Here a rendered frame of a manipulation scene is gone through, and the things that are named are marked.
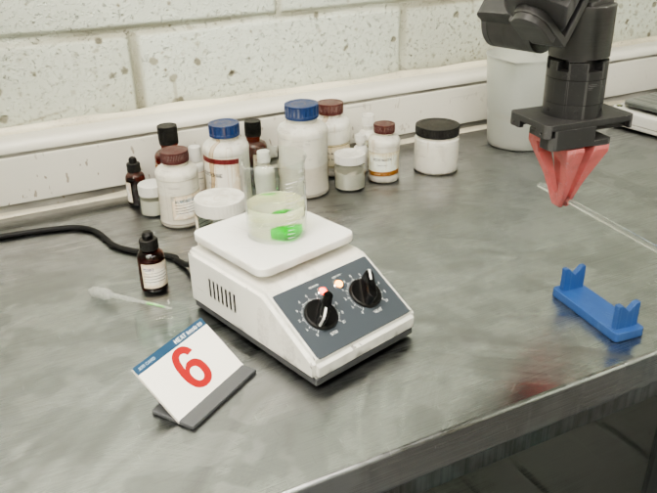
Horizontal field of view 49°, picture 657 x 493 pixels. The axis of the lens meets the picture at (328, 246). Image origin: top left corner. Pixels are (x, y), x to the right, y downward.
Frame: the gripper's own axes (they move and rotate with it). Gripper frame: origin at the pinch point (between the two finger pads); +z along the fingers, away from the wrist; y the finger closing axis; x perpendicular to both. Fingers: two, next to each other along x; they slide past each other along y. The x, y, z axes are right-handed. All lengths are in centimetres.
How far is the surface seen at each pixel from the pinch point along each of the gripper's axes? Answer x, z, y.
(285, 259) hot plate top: 0.4, 1.1, 30.4
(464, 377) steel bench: 12.0, 10.0, 17.8
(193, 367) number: 4.3, 7.8, 40.5
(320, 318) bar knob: 6.4, 4.2, 29.3
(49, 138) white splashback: -43, -1, 50
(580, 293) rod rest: 5.1, 8.9, 0.1
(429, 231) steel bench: -16.5, 9.7, 6.3
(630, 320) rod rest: 12.1, 8.2, -0.1
